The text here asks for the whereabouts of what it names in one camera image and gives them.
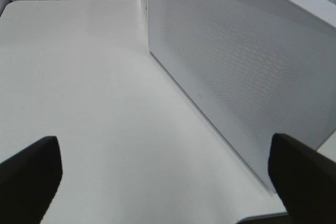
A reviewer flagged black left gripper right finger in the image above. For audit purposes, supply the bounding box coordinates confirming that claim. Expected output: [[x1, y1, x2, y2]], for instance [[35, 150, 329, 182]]
[[268, 133, 335, 223]]

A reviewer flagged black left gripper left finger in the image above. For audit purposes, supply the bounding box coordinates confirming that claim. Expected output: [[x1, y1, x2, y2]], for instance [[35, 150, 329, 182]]
[[1, 136, 63, 223]]

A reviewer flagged white microwave door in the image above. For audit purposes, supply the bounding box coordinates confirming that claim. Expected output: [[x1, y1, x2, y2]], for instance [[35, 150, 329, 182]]
[[148, 0, 335, 187]]

